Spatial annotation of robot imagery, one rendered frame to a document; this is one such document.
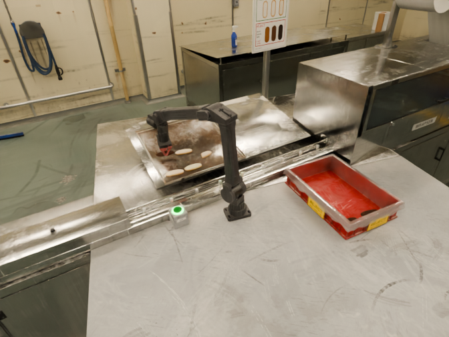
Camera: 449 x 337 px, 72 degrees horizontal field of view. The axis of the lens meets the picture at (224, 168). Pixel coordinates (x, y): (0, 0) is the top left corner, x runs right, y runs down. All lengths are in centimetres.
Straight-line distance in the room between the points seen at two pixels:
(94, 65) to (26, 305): 391
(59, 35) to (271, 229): 412
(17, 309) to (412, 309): 155
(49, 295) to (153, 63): 386
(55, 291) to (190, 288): 64
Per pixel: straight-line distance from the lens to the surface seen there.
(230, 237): 140
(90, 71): 507
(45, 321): 176
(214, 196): 156
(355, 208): 164
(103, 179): 190
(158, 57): 493
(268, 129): 205
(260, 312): 120
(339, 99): 187
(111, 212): 149
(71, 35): 495
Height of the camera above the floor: 185
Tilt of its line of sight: 34 degrees down
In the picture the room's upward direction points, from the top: 2 degrees counter-clockwise
